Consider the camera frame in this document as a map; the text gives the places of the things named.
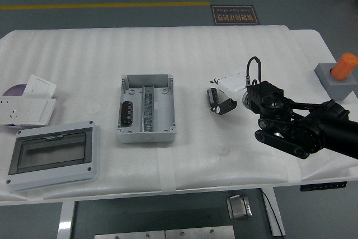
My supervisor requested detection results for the small grey metal plate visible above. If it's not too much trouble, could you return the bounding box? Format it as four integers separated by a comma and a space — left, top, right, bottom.
94, 230, 166, 239

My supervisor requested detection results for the black floor sign orange text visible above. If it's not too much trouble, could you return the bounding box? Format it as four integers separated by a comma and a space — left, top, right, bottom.
210, 4, 261, 26

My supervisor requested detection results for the black cylindrical battery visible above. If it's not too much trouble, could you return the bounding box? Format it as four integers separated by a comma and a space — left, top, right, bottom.
206, 87, 220, 109
120, 100, 135, 127

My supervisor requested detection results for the white foam mat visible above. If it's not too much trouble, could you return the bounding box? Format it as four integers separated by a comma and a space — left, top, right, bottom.
0, 25, 305, 202

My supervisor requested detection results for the thin black cable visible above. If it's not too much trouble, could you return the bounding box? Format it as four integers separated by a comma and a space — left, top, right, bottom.
261, 190, 277, 237

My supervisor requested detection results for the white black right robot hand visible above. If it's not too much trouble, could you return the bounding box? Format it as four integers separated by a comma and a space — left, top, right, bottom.
209, 73, 249, 116

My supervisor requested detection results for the metal mounting rail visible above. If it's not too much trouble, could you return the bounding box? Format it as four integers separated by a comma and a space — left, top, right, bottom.
142, 85, 154, 133

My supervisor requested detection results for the purple disc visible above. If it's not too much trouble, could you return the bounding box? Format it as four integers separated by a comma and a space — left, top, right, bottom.
2, 83, 29, 129

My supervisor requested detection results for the white wide switch panel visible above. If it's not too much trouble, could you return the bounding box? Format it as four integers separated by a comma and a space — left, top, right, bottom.
12, 97, 57, 126

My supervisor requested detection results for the black table control panel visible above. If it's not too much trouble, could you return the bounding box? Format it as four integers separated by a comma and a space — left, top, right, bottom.
300, 181, 347, 193

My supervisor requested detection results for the grey open junction box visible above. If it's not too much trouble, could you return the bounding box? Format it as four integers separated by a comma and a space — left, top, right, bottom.
116, 74, 178, 144

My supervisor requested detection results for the orange cylinder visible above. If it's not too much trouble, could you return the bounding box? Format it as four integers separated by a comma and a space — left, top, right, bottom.
332, 52, 358, 81

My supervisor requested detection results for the large grey metal plate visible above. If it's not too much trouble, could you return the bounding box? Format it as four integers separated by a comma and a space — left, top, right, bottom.
165, 225, 235, 239

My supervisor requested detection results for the white square switch panel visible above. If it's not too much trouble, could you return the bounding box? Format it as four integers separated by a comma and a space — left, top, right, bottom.
22, 74, 58, 99

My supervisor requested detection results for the white table leg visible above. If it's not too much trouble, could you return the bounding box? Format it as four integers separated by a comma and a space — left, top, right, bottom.
261, 187, 286, 237
58, 201, 76, 239

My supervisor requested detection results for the grey block holder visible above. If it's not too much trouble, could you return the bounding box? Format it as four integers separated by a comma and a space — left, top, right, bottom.
314, 62, 358, 102

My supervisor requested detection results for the grey cover with dark window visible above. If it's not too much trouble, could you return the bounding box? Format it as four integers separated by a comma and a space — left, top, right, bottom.
6, 120, 100, 193

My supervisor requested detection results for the white socket panel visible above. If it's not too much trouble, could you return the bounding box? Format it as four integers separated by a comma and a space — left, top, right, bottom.
0, 96, 25, 125

